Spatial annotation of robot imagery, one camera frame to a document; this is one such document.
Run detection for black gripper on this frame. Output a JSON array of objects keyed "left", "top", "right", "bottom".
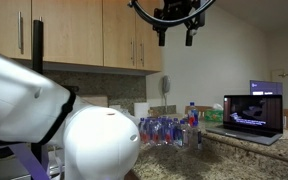
[{"left": 154, "top": 0, "right": 206, "bottom": 47}]

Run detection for small blue-cap water bottle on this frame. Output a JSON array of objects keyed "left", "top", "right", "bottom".
[{"left": 192, "top": 121, "right": 202, "bottom": 150}]

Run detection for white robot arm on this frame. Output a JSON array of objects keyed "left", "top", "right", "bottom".
[{"left": 0, "top": 54, "right": 141, "bottom": 180}]

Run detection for tall Fiji water bottle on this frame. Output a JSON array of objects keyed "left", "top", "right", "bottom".
[{"left": 188, "top": 102, "right": 199, "bottom": 125}]

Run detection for small clear water bottle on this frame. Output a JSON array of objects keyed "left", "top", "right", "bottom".
[{"left": 180, "top": 120, "right": 189, "bottom": 147}]

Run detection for plastic-wrapped water bottle pack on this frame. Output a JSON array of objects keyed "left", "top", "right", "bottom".
[{"left": 138, "top": 117, "right": 182, "bottom": 147}]

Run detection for paper towel roll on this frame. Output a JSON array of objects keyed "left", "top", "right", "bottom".
[{"left": 134, "top": 102, "right": 150, "bottom": 118}]

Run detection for monitor with purple screen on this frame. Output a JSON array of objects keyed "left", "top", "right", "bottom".
[{"left": 250, "top": 80, "right": 283, "bottom": 95}]

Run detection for silver open laptop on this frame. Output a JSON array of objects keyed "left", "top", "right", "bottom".
[{"left": 206, "top": 95, "right": 283, "bottom": 146}]

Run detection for black vertical pole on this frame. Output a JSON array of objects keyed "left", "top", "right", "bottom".
[{"left": 30, "top": 19, "right": 50, "bottom": 171}]

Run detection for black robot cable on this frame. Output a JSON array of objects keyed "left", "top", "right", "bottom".
[{"left": 127, "top": 0, "right": 217, "bottom": 28}]

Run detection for wall telephone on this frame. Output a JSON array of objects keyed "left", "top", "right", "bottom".
[{"left": 162, "top": 75, "right": 170, "bottom": 112}]

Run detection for wooden wall cabinets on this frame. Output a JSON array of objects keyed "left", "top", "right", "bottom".
[{"left": 0, "top": 0, "right": 162, "bottom": 72}]

